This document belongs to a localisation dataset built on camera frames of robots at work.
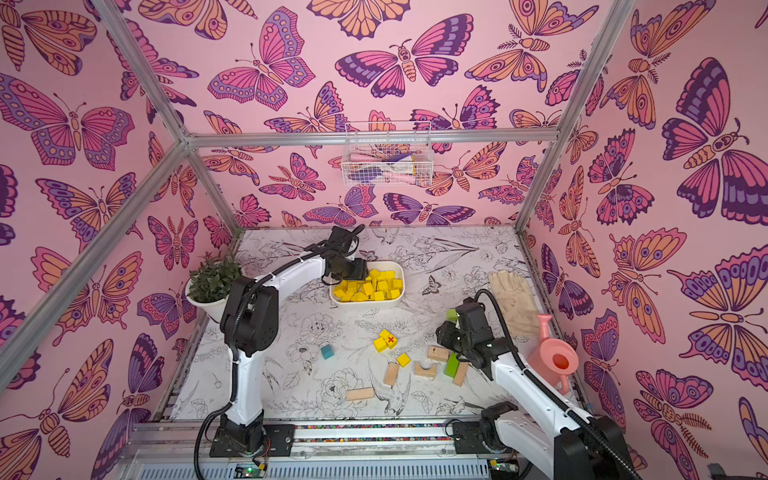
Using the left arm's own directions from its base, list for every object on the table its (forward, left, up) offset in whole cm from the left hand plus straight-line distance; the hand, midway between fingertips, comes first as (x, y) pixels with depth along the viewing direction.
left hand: (366, 271), depth 100 cm
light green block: (-13, -28, -7) cm, 32 cm away
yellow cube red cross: (-23, -9, -4) cm, 25 cm away
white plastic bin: (0, -11, 0) cm, 11 cm away
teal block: (-26, +10, -5) cm, 28 cm away
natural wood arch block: (-31, -20, -5) cm, 37 cm away
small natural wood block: (-27, -22, -4) cm, 35 cm away
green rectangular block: (-29, -26, -6) cm, 40 cm away
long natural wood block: (-37, 0, -7) cm, 38 cm away
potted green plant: (-14, +43, +11) cm, 46 cm away
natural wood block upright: (-31, -9, -7) cm, 33 cm away
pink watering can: (-32, -50, +5) cm, 59 cm away
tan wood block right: (-32, -28, -5) cm, 43 cm away
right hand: (-21, -23, 0) cm, 32 cm away
